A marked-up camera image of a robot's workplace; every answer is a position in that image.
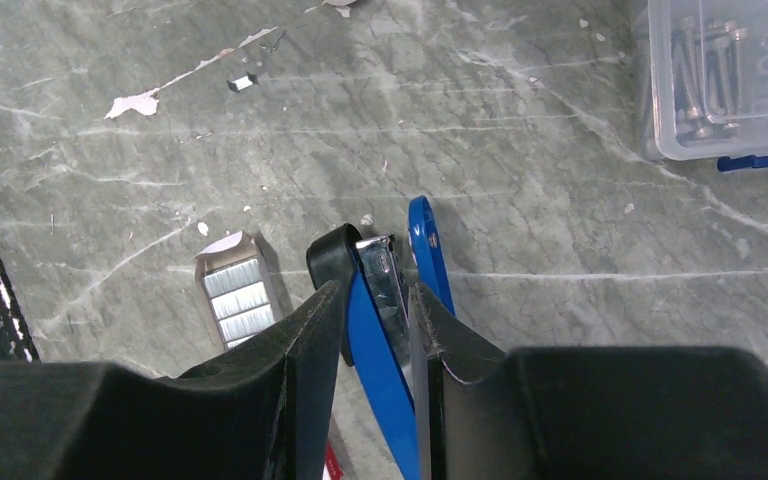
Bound blue black stapler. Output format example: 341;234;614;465
306;223;439;479

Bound clear plastic screw organizer box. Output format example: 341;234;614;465
629;1;768;172

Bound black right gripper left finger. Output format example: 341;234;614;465
0;281;346;479

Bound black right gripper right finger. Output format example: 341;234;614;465
409;284;768;479

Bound red white staples box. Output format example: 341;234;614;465
195;231;343;479

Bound small loose staple piece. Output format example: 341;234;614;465
226;72;259;93

